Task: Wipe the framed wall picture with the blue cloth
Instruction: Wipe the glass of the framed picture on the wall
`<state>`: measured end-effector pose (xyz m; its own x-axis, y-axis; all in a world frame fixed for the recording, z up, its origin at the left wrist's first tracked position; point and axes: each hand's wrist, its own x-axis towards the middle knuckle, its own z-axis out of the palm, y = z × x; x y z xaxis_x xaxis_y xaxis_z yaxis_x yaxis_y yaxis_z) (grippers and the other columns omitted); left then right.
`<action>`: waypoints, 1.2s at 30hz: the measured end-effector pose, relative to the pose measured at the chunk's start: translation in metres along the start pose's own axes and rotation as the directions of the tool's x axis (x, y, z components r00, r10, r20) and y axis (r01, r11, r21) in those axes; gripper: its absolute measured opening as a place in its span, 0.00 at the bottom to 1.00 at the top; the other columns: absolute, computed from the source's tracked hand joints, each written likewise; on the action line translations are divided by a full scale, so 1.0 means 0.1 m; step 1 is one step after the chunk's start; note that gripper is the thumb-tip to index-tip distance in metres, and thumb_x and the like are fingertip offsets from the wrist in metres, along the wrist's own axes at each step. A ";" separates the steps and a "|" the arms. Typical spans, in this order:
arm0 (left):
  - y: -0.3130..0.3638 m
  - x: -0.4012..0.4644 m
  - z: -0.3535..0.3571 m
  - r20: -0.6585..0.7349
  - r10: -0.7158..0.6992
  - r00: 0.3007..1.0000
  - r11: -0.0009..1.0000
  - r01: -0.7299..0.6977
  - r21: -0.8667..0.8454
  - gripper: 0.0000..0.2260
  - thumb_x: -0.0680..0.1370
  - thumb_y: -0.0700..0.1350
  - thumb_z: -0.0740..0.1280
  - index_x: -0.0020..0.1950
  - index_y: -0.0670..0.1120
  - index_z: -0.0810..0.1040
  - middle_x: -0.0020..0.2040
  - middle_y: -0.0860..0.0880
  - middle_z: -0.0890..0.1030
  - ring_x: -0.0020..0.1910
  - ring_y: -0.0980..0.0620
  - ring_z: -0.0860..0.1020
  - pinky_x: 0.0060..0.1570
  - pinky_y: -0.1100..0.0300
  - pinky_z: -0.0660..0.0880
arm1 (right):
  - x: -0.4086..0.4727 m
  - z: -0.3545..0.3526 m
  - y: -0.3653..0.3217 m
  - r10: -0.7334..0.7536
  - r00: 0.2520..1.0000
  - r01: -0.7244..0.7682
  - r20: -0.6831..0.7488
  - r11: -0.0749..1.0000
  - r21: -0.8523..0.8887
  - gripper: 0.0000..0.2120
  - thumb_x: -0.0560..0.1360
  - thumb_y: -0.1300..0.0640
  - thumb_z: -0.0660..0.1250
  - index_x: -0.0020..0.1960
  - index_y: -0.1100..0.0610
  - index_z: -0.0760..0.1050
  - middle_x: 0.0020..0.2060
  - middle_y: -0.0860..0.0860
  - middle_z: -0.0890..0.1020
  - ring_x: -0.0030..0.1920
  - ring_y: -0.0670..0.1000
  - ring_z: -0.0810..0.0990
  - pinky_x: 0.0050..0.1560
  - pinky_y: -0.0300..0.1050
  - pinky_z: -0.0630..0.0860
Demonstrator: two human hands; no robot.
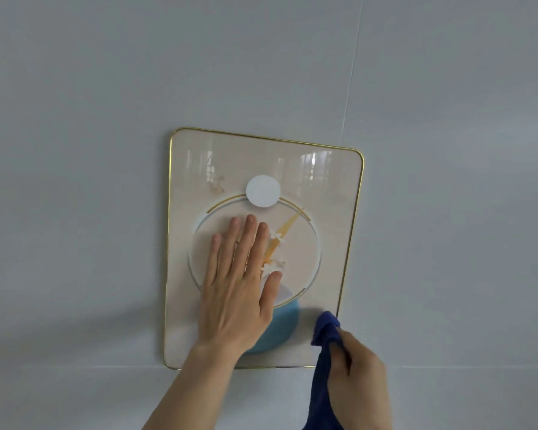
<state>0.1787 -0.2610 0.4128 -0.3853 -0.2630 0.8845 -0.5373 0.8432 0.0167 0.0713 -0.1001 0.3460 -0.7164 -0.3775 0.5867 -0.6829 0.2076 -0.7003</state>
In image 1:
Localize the person's left hand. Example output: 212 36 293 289
197 213 284 355

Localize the person's right hand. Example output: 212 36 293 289
328 329 393 417

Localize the blue microfibre cloth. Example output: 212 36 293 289
301 310 352 430

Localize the gold-framed flower wall picture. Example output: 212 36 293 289
163 127 366 371

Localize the person's left forearm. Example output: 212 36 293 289
141 342 244 430

